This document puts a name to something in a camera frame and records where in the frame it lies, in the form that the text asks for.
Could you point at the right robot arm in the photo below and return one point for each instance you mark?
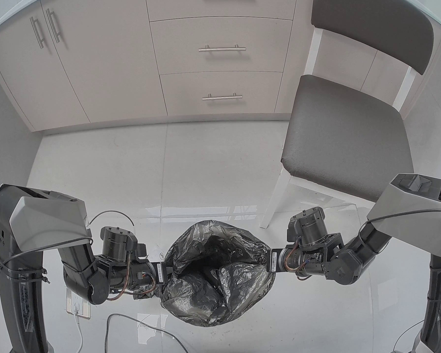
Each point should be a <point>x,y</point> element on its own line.
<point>408,211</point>

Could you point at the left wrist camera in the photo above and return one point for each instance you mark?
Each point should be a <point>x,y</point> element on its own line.
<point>141,250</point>

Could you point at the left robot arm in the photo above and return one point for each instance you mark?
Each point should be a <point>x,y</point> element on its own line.
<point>40,223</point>

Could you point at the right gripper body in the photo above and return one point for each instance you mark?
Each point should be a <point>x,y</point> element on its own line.
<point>273,260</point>

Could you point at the grey and white chair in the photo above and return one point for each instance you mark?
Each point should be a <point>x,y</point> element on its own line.
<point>345,134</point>

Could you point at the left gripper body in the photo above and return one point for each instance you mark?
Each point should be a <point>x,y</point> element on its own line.
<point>149,274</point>

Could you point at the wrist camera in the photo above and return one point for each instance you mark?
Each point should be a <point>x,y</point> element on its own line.
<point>141,250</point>
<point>292,231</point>

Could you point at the beige cabinet with drawers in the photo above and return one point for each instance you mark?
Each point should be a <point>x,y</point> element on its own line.
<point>114,50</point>

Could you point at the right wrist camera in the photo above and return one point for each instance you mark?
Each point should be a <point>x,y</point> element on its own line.
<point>292,231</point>

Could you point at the black plastic bag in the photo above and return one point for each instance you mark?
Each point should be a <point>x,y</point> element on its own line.
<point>213,270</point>

